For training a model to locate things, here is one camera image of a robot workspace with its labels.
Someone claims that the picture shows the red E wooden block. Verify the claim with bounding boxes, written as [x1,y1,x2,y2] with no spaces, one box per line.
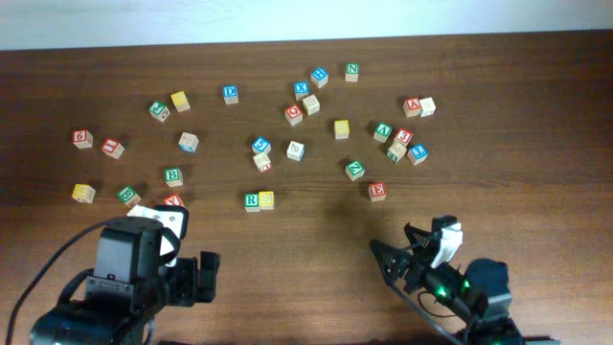
[368,182,387,202]

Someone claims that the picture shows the plain top blue-sided block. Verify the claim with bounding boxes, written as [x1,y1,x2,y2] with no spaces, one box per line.
[178,132,199,153]

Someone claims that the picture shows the yellow S wooden block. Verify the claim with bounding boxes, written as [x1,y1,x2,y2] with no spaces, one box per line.
[259,191,275,210]

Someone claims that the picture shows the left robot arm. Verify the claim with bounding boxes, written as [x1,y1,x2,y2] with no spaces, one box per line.
[30,205,220,344]

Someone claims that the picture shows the green V wooden block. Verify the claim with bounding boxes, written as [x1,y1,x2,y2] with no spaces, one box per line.
[373,123,393,143]

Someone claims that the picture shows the green N wooden block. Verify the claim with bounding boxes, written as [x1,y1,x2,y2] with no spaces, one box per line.
[345,62,360,82]

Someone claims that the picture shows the blue 5 wooden block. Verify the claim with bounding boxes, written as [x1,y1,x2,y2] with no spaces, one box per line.
[252,136,271,154]

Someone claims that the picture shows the red Q wooden block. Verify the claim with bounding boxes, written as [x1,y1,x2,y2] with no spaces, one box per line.
[284,104,304,126]

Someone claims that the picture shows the red 6 wooden block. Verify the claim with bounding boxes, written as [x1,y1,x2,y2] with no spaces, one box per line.
[72,129,94,150]

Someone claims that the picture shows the plain wooden block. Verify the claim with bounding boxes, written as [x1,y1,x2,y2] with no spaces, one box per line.
[127,205,140,216]

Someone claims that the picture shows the plain top block by X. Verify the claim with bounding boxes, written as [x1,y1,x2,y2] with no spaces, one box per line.
[302,95,321,115]

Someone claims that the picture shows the green Z wooden block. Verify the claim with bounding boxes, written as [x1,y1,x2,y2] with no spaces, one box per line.
[345,160,365,181]

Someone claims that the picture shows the red L wooden block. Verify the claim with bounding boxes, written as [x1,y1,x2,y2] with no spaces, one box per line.
[101,138,125,159]

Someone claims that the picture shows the green B wooden block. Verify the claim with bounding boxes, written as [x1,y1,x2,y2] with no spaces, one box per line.
[164,167,184,188]

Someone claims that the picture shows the red Y wooden block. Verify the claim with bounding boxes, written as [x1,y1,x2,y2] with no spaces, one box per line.
[163,194,185,207]

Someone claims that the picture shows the red A wooden block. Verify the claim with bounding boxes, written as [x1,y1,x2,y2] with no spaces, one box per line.
[403,97,422,118]

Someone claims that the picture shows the green R wooden block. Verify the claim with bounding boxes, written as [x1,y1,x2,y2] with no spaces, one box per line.
[244,193,261,213]

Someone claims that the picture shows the red U wooden block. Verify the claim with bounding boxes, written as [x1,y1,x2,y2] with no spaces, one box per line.
[253,152,272,173]

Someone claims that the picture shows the green B tilted block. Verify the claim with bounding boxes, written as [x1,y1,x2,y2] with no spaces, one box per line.
[117,185,141,208]

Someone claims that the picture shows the green J wooden block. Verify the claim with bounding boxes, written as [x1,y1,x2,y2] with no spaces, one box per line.
[148,101,170,122]

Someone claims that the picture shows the yellow wooden block far left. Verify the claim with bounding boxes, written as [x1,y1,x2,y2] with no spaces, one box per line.
[72,184,96,203]

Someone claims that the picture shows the green 4 wooden block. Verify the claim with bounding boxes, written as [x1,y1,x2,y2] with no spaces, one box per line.
[386,142,407,164]

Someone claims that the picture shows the plain block beside A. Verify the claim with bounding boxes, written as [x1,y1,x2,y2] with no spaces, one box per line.
[420,97,436,117]

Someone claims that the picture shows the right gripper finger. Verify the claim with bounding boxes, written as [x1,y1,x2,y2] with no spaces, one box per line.
[370,240,412,287]
[403,223,435,249]

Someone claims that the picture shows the blue H wooden block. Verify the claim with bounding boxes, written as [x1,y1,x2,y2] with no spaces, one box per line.
[310,67,329,88]

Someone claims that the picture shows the blue D wooden block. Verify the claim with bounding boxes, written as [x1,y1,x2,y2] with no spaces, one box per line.
[222,84,239,104]

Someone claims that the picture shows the yellow top wooden block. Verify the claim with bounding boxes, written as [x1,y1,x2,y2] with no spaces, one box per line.
[170,91,191,112]

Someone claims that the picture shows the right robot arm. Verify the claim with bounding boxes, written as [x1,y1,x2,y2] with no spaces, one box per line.
[370,215,526,345]

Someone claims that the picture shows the leaf picture blue-sided block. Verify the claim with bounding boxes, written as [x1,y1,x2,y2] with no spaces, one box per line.
[286,141,305,161]

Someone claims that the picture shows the blue X wooden block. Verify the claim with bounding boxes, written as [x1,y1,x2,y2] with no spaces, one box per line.
[293,81,309,101]

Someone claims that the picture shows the red 3 wooden block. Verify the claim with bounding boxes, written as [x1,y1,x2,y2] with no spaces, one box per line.
[394,128,413,147]

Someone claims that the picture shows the blue I wooden block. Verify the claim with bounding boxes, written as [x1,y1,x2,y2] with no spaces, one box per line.
[407,144,428,165]

